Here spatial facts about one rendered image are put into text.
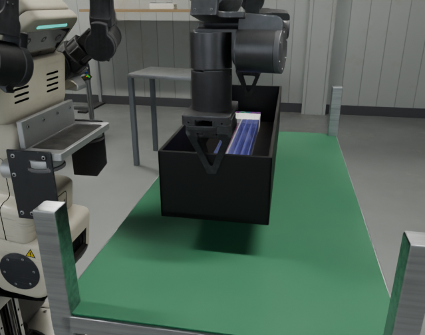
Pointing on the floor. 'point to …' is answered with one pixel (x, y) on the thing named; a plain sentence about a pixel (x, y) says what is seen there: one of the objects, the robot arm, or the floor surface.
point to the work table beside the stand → (165, 73)
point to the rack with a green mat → (243, 262)
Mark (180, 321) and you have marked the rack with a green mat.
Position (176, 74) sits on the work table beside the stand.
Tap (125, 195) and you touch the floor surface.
